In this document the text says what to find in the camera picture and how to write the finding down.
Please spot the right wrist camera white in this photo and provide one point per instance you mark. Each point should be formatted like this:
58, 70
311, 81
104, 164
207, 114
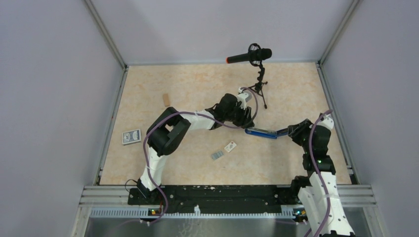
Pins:
327, 122

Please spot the small white staple box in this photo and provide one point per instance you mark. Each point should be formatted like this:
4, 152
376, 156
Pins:
229, 147

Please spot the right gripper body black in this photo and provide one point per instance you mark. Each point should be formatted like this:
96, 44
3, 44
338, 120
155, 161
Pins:
300, 135

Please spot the grey staple strip block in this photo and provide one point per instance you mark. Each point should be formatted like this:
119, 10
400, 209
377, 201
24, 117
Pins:
217, 155

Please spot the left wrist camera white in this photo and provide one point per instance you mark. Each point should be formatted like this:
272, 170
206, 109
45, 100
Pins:
243, 98

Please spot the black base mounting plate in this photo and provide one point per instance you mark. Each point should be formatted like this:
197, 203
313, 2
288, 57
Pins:
218, 199

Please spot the black microphone orange tip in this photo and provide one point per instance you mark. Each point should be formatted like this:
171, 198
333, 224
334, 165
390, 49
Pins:
248, 56

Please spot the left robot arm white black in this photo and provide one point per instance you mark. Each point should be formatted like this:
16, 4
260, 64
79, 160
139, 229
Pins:
164, 136

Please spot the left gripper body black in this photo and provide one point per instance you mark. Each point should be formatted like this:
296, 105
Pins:
236, 115

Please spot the small brown staple box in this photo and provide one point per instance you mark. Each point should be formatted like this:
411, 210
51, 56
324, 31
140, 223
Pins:
166, 100

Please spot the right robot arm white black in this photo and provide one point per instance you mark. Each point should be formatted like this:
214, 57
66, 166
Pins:
318, 190

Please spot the blue stapler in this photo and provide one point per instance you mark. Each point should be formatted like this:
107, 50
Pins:
271, 134

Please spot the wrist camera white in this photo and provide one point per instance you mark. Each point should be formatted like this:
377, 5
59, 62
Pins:
327, 122
243, 98

